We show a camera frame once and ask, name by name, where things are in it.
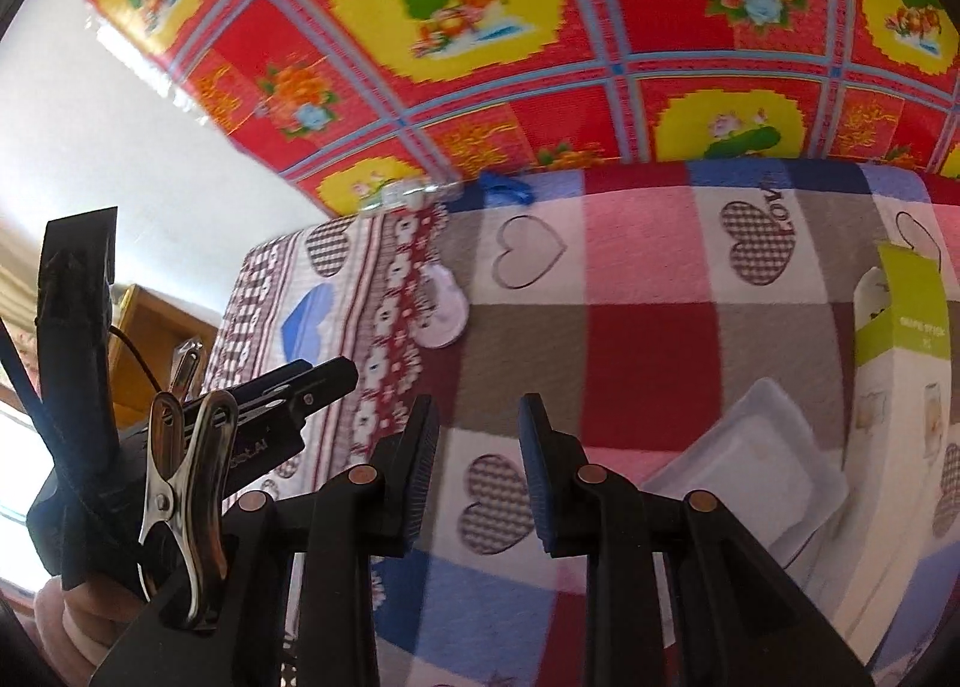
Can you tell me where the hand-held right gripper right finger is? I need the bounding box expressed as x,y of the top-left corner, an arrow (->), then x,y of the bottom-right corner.
519,393 -> 877,687

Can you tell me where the person's left hand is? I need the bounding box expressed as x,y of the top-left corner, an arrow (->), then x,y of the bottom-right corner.
34,574 -> 151,673

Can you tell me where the heart print bedsheet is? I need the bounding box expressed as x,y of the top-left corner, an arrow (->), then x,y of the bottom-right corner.
202,158 -> 960,687

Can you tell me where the black cable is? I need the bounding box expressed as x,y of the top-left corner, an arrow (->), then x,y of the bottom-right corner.
0,319 -> 68,478

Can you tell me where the white round pad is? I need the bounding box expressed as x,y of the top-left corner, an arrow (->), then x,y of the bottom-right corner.
411,265 -> 470,350

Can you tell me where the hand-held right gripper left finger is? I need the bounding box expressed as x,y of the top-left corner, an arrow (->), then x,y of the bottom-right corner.
223,394 -> 442,687

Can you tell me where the blue plastic scrap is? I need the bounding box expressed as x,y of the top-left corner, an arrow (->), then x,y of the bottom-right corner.
478,169 -> 535,206

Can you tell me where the white green carton box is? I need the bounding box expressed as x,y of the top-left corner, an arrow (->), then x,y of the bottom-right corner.
814,241 -> 960,665

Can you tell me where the clear small bottle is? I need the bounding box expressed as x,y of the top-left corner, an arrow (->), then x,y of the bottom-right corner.
358,177 -> 462,215

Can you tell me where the wooden corner shelf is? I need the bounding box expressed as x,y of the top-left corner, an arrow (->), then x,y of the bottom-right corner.
105,282 -> 222,425

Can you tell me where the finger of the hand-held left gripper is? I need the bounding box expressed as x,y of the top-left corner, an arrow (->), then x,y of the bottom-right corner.
180,355 -> 361,433

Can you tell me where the red floral printed cloth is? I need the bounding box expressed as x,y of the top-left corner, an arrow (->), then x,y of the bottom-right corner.
45,0 -> 960,219

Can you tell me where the metal spring clip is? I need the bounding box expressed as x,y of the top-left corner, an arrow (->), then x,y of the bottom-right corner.
137,389 -> 239,629
166,338 -> 207,395

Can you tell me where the white plastic tray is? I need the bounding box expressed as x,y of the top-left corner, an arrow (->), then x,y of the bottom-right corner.
641,378 -> 848,568

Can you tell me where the beige curtain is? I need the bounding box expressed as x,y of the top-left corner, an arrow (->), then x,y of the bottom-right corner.
0,222 -> 50,388

